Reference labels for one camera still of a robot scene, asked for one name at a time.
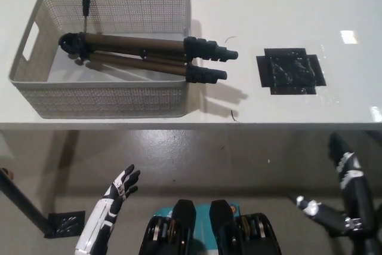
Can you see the black and silver right hand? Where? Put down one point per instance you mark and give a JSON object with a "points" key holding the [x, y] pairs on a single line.
{"points": [[358, 201]]}

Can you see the white and black left hand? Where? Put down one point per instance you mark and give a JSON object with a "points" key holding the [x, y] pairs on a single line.
{"points": [[104, 216]]}

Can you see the bronze and black camera tripod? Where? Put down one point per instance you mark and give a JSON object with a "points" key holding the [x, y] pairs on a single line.
{"points": [[134, 43]]}

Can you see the black tape patch on desk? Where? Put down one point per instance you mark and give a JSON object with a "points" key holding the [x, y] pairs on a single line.
{"points": [[289, 70]]}

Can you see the grey perforated plastic basket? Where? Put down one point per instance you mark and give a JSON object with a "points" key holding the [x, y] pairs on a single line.
{"points": [[113, 99]]}

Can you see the thin curved dark hair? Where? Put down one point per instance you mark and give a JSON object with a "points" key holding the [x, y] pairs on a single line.
{"points": [[229, 38]]}

